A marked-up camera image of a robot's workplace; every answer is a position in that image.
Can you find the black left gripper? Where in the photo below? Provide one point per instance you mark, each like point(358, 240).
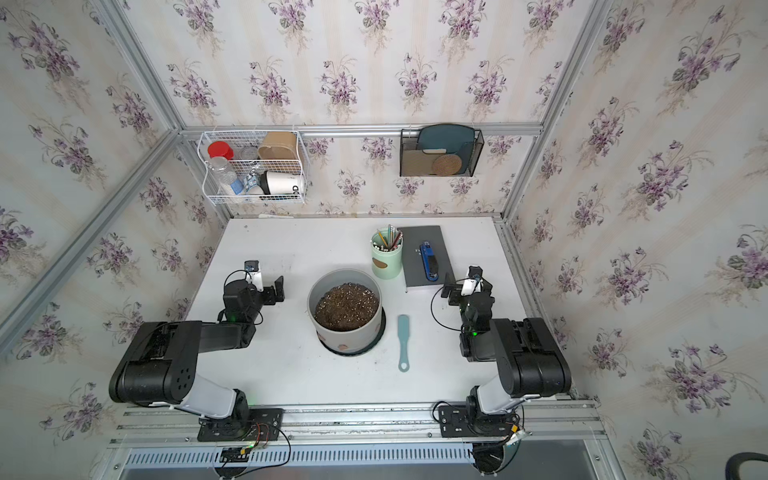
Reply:
point(270, 293)

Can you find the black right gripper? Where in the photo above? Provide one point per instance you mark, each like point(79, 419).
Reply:
point(456, 291)

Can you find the white ceramic pot with soil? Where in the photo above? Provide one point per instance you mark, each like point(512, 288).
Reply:
point(344, 300)

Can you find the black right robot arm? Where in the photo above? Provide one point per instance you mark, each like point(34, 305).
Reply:
point(529, 362)

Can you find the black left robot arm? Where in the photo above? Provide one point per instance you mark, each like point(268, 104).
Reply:
point(159, 366)

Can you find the black pot saucer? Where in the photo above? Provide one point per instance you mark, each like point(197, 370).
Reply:
point(354, 342)

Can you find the grey notebook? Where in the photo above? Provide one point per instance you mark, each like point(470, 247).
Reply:
point(412, 265)

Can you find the green pencil cup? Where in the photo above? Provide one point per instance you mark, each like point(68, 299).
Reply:
point(386, 252)

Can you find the round cork coaster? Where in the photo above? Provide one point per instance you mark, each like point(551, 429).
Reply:
point(446, 165)

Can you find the clear plastic bottle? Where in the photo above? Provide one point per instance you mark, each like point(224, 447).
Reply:
point(226, 176)

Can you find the teal plate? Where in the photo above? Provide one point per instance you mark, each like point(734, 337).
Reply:
point(452, 138)

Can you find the brown cardboard cup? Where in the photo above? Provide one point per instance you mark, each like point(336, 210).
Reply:
point(279, 145)

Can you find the red lidded jar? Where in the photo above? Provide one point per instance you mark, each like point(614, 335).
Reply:
point(220, 149)

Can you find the small circuit board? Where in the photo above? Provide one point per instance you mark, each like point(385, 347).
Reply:
point(235, 455)

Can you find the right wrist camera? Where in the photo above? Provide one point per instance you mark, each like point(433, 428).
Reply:
point(473, 281)

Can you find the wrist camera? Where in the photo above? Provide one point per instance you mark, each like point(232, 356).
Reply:
point(473, 281)
point(254, 274)

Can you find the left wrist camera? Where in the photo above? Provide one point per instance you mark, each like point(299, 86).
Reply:
point(254, 274)

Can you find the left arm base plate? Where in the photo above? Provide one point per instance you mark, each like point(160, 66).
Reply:
point(260, 425)

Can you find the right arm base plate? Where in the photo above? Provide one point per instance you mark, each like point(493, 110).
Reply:
point(461, 421)

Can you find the white wire basket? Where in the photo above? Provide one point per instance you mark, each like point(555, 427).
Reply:
point(249, 167)

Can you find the black mesh wall organizer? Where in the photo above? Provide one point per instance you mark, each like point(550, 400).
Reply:
point(417, 163)

